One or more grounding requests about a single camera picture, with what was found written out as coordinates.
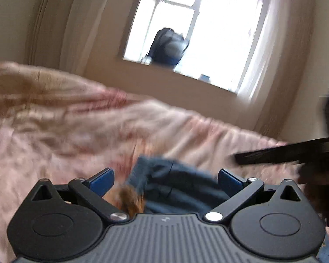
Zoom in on pink floral blanket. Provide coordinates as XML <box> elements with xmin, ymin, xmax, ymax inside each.
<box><xmin>0</xmin><ymin>62</ymin><xmax>329</xmax><ymax>263</ymax></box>

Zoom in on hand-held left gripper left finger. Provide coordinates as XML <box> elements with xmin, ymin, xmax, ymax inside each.
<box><xmin>27</xmin><ymin>167</ymin><xmax>130</xmax><ymax>223</ymax></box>

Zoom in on beige pleated curtain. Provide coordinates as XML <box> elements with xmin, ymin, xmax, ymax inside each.
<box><xmin>254</xmin><ymin>0</ymin><xmax>317</xmax><ymax>141</ymax></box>
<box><xmin>26</xmin><ymin>0</ymin><xmax>72</xmax><ymax>68</ymax></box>

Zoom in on blue printed pants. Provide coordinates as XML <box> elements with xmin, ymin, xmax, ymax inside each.
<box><xmin>103</xmin><ymin>156</ymin><xmax>236</xmax><ymax>216</ymax></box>

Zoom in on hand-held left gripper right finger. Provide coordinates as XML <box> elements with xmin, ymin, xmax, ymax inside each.
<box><xmin>203</xmin><ymin>168</ymin><xmax>309</xmax><ymax>223</ymax></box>

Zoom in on dark blue backpack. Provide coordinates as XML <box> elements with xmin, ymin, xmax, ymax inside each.
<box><xmin>145</xmin><ymin>27</ymin><xmax>190</xmax><ymax>68</ymax></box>

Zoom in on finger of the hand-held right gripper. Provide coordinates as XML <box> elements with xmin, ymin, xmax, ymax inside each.
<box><xmin>234</xmin><ymin>136</ymin><xmax>329</xmax><ymax>166</ymax></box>

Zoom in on white framed window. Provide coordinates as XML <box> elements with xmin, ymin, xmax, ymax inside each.
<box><xmin>123</xmin><ymin>0</ymin><xmax>272</xmax><ymax>93</ymax></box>

